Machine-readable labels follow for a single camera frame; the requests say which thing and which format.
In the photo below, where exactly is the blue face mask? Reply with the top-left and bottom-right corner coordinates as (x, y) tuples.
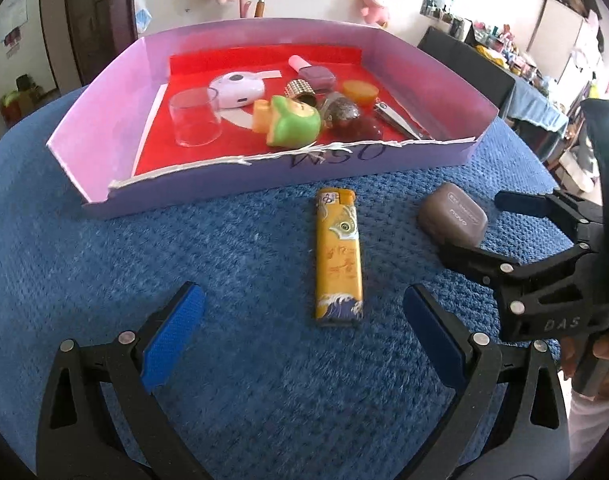
(134, 0), (155, 38)

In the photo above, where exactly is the white cabinet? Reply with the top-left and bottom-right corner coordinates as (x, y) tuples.
(527, 0), (593, 91)

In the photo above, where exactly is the clutter of cosmetics bottles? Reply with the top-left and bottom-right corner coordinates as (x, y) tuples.
(435, 10), (560, 91)

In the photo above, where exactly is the cardboard box with green item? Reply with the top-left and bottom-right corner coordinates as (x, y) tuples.
(0, 74), (60, 126)

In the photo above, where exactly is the pink plush bear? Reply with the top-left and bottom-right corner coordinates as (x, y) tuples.
(359, 0), (391, 28)

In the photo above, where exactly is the red printed paper liner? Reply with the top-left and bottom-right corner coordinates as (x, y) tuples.
(132, 45), (440, 178)

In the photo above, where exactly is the yellow patterned lighter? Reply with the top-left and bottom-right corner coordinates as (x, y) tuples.
(313, 187), (365, 328)

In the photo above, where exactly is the pink nail polish bottle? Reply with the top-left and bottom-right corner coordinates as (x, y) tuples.
(288, 54), (337, 93)

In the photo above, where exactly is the clear plastic cup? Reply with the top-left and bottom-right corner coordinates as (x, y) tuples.
(168, 86), (221, 147)

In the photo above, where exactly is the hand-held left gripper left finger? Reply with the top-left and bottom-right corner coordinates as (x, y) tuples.
(34, 281), (212, 480)

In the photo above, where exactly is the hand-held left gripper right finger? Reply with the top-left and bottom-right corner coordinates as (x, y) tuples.
(402, 282), (570, 480)

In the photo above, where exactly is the dark red translucent shell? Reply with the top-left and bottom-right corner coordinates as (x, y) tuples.
(329, 114), (385, 142)

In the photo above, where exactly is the dark table with blue cloth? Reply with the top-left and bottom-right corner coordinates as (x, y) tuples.
(417, 25), (570, 141)

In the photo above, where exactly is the green hooded bear toy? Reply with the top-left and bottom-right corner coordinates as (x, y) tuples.
(252, 95), (323, 150)

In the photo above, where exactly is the person's right forearm white sleeve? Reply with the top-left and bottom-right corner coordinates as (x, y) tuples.
(567, 390), (609, 461)

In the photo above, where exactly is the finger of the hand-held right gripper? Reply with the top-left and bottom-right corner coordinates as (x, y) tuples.
(437, 241), (601, 307)
(495, 187), (604, 242)

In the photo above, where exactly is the orange plastic cap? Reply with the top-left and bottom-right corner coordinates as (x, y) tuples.
(341, 79), (379, 107)

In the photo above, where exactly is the pale pink round device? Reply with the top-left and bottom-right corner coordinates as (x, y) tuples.
(208, 71), (266, 109)

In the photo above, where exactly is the blue textured table cloth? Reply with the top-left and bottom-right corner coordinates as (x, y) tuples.
(0, 87), (575, 480)

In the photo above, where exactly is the silver nail clipper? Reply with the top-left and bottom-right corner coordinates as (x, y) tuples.
(373, 101), (435, 141)

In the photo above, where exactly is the silver studded cylinder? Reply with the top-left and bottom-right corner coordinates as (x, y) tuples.
(283, 79), (318, 108)

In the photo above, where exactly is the brown compact case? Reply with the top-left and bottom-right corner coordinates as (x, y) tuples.
(417, 181), (489, 250)

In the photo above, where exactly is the purple cardboard box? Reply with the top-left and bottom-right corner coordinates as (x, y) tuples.
(45, 16), (500, 221)

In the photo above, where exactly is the dark wooden door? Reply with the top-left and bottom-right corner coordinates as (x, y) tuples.
(39, 0), (140, 91)

